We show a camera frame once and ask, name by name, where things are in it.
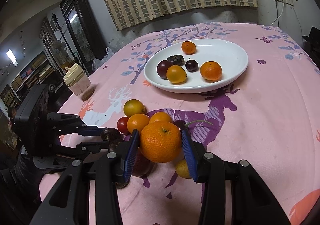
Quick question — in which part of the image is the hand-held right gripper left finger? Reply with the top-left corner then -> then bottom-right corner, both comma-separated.
30,129 -> 140,225

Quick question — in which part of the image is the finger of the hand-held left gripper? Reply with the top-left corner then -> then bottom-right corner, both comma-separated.
48,113 -> 108,138
55,140 -> 112,161

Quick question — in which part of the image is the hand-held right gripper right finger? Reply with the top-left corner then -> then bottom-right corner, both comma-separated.
181,129 -> 292,225

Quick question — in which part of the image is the large mandarin orange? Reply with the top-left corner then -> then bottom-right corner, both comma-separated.
139,121 -> 182,163

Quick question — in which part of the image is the white oval plate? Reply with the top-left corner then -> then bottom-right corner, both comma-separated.
144,38 -> 249,94

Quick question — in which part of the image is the person's left forearm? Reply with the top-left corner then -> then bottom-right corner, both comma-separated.
0,150 -> 52,207

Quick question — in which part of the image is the small yellow fruit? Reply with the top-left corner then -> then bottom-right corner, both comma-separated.
175,159 -> 193,179

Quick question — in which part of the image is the red plum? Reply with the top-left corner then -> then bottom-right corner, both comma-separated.
131,152 -> 153,178

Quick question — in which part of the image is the red cherry tomato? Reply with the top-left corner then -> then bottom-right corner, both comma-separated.
117,116 -> 129,134

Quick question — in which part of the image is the dark cherry with stem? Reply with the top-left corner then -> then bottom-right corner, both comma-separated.
174,119 -> 214,131

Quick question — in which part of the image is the smooth orange kumquat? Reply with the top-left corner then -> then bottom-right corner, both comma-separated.
127,113 -> 150,134
149,111 -> 173,124
166,65 -> 187,84

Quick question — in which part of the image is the shelf with boxes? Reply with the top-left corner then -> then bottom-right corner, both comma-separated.
0,51 -> 54,108

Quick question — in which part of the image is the yellow kumquat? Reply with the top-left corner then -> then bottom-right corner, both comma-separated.
123,99 -> 146,118

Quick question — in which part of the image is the plastic jar with cream lid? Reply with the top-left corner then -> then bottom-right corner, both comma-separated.
63,63 -> 95,102

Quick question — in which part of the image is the white light bulb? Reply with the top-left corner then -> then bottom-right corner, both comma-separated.
6,49 -> 19,67

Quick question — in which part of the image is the standing fan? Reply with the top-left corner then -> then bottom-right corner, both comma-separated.
51,40 -> 67,75

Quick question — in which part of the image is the clear plastic bag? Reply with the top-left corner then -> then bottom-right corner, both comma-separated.
92,47 -> 116,73

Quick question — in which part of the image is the pink printed tablecloth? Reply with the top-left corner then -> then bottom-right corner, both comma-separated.
39,22 -> 320,225

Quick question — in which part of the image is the medium mandarin orange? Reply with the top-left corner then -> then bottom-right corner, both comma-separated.
200,61 -> 223,82

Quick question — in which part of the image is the dark purple plum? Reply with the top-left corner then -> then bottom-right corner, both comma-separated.
157,60 -> 174,80

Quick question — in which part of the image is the dark brown wrinkled fruit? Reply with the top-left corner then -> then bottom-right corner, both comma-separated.
166,55 -> 185,66

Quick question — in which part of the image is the dark wooden framed cabinet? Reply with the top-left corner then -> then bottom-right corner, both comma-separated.
60,0 -> 107,63

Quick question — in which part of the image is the small mandarin orange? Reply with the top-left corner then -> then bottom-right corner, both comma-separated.
181,41 -> 197,55

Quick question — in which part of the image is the black hat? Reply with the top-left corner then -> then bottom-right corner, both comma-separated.
302,27 -> 320,50

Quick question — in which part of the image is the white power cable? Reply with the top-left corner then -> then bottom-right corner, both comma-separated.
270,0 -> 286,26

